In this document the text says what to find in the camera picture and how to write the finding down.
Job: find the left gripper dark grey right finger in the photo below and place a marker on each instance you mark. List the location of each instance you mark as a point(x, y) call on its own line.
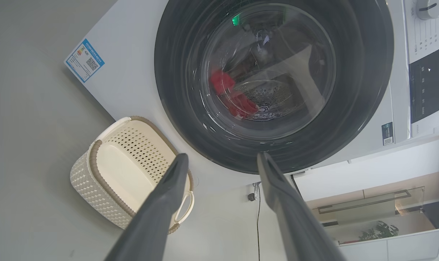
point(295, 224)

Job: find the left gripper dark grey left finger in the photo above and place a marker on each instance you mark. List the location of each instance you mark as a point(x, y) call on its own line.
point(157, 217)

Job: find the round dark glass washer door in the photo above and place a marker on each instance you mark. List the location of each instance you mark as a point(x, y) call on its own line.
point(175, 83)

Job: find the red cloth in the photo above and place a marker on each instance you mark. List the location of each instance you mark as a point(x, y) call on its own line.
point(237, 101)

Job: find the cream perforated laundry basket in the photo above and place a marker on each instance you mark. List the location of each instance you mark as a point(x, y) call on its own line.
point(125, 170)

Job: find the white washing machine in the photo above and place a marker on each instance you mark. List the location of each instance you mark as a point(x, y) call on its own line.
point(132, 54)

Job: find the green potted plant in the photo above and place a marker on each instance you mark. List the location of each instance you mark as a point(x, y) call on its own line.
point(380, 232)

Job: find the white low cabinet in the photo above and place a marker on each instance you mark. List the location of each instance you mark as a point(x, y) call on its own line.
point(404, 246)

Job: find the perforated steel drum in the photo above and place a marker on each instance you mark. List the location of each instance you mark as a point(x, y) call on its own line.
point(273, 98)

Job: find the small black QR sticker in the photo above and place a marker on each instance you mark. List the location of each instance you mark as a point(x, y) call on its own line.
point(387, 133)

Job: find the blue energy label sticker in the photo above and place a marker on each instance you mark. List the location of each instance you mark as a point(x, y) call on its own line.
point(85, 59)

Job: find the black control display panel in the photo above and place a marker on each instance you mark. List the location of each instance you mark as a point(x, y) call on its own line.
point(427, 87)

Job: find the silver control knob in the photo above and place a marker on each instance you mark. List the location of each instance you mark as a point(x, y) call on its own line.
point(431, 8)

